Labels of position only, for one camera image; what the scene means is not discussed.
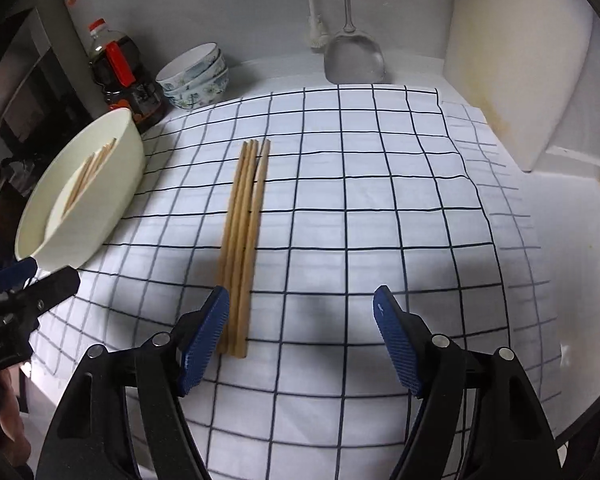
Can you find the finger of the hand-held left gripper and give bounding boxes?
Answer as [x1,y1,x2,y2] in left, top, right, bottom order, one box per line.
[0,266,81,331]
[0,257,38,297]

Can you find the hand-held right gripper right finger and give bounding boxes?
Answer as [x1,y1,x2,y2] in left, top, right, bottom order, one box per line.
[372,285,566,480]

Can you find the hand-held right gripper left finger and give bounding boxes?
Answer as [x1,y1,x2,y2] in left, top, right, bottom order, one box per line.
[34,285,231,480]

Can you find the wooden chopstick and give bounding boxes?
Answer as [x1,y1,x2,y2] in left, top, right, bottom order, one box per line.
[224,140,254,357]
[237,138,272,360]
[231,139,260,358]
[61,158,92,207]
[64,150,103,208]
[67,139,118,211]
[216,141,249,355]

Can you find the large white bowl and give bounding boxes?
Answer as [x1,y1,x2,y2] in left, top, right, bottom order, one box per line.
[14,107,146,270]

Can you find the person's left hand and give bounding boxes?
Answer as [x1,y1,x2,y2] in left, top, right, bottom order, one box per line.
[0,362,33,466]

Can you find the dark cookware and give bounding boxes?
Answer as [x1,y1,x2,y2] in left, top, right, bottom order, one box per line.
[0,157,41,266]

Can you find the white checked cloth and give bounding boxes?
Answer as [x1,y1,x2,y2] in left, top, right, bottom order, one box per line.
[27,85,563,480]

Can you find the dark kitchen appliance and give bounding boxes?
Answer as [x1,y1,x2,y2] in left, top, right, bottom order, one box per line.
[0,0,93,171]

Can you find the dark soy sauce bottle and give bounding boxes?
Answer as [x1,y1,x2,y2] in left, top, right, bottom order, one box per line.
[87,19,170,135]

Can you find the blue floral patterned bowl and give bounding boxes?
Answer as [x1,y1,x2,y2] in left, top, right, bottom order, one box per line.
[162,67,230,110]
[159,52,227,97]
[155,42,221,86]

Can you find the metal spatula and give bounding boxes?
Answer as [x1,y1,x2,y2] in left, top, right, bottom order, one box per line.
[324,0,386,86]

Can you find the white cutting board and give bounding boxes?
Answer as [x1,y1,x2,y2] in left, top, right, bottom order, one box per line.
[442,0,600,173]

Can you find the white dish brush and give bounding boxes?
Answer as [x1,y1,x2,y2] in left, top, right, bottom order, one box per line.
[302,0,331,52]

